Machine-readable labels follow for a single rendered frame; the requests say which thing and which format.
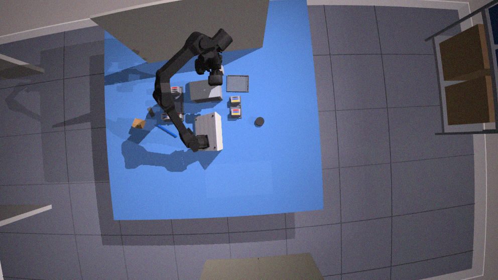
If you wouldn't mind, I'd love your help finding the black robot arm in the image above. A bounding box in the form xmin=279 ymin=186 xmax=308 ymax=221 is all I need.
xmin=153 ymin=28 xmax=233 ymax=153

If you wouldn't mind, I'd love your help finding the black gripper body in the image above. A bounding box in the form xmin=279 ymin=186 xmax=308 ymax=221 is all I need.
xmin=205 ymin=53 xmax=223 ymax=86

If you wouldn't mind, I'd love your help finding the brown cardboard box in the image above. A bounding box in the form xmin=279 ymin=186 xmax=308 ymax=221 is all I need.
xmin=132 ymin=118 xmax=146 ymax=129

